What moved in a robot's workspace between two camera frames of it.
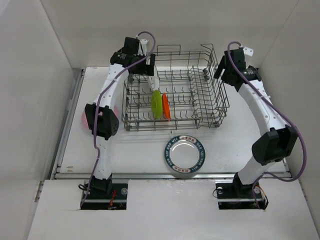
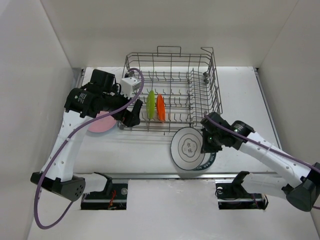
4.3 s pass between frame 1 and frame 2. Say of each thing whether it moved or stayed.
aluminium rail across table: stayed
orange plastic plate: moved
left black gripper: moved
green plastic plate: moved
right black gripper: moved
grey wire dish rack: stayed
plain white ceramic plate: moved
